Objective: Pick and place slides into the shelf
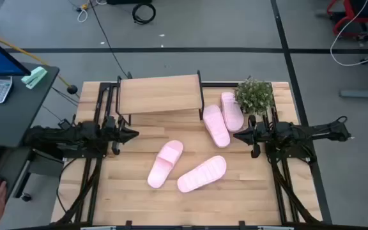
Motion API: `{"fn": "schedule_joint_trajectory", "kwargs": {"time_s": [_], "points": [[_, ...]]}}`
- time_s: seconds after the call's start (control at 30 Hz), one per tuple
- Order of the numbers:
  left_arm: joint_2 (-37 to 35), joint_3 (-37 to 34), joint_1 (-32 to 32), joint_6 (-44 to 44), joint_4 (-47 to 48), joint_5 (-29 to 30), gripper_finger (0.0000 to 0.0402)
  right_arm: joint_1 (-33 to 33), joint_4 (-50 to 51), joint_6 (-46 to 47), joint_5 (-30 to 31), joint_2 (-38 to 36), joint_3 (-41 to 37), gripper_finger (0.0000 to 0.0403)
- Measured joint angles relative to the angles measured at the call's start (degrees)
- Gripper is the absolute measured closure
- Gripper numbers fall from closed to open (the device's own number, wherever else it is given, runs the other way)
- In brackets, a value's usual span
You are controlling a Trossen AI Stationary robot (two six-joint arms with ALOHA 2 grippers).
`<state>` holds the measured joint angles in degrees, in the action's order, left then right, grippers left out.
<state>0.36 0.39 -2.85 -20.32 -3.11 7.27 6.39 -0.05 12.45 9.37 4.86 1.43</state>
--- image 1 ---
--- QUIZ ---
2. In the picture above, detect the thin black floor cable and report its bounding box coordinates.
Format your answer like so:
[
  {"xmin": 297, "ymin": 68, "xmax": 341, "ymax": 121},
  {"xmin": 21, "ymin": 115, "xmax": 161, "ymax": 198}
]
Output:
[{"xmin": 89, "ymin": 0, "xmax": 130, "ymax": 79}]

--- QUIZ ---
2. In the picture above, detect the white looped floor cable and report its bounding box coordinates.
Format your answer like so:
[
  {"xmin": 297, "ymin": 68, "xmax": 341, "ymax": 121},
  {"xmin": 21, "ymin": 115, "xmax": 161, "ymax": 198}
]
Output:
[{"xmin": 77, "ymin": 2, "xmax": 91, "ymax": 24}]

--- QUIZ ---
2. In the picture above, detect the red toolbox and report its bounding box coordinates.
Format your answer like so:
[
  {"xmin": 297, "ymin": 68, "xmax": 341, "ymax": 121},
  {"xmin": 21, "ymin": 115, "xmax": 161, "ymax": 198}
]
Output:
[{"xmin": 326, "ymin": 0, "xmax": 368, "ymax": 42}]

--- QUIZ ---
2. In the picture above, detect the mint green stapler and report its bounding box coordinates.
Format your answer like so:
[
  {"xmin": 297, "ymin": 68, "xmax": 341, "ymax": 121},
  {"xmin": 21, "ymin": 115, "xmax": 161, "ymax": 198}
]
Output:
[{"xmin": 20, "ymin": 66, "xmax": 48, "ymax": 90}]

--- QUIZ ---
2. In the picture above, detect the green potted plant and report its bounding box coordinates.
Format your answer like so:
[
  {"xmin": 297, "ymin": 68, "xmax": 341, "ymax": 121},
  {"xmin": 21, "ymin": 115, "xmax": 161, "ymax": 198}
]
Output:
[{"xmin": 234, "ymin": 76, "xmax": 276, "ymax": 116}]

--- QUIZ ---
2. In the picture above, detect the yellow hose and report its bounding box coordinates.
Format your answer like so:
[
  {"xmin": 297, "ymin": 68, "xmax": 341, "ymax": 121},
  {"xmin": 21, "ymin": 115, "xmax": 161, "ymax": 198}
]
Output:
[{"xmin": 0, "ymin": 29, "xmax": 73, "ymax": 89}]

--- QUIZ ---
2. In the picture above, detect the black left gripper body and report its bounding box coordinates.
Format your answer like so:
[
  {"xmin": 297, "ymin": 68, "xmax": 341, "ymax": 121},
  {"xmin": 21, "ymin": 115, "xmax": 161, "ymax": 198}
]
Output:
[{"xmin": 102, "ymin": 115, "xmax": 124, "ymax": 157}]

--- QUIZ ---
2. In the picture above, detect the pink rubber slide sandal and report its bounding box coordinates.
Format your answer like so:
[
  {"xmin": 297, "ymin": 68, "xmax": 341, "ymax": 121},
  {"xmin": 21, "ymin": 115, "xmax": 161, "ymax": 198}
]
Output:
[
  {"xmin": 202, "ymin": 103, "xmax": 231, "ymax": 149},
  {"xmin": 176, "ymin": 155, "xmax": 227, "ymax": 194},
  {"xmin": 147, "ymin": 139, "xmax": 184, "ymax": 189},
  {"xmin": 220, "ymin": 91, "xmax": 245, "ymax": 133}
]

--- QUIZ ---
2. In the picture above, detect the wooden shelf with black frame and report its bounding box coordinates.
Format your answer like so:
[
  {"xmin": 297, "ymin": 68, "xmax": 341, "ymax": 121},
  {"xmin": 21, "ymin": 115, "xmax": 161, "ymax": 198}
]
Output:
[{"xmin": 115, "ymin": 70, "xmax": 206, "ymax": 127}]

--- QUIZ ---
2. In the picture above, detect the black office desk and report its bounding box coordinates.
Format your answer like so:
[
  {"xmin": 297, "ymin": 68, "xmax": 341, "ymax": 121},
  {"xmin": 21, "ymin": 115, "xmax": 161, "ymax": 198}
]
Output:
[{"xmin": 0, "ymin": 62, "xmax": 65, "ymax": 203}]

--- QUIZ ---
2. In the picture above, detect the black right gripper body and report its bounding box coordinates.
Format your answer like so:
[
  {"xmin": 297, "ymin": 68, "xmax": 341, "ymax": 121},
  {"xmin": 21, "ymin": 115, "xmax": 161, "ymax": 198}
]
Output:
[{"xmin": 247, "ymin": 114, "xmax": 268, "ymax": 160}]

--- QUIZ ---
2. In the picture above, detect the coiled black cable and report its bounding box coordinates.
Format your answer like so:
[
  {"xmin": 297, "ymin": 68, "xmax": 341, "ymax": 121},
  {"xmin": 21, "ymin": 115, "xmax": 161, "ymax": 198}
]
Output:
[{"xmin": 131, "ymin": 2, "xmax": 157, "ymax": 26}]

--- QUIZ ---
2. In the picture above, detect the black floor box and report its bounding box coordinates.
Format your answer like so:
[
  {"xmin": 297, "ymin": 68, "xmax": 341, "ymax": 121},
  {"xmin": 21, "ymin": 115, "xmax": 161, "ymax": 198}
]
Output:
[{"xmin": 106, "ymin": 0, "xmax": 153, "ymax": 6}]

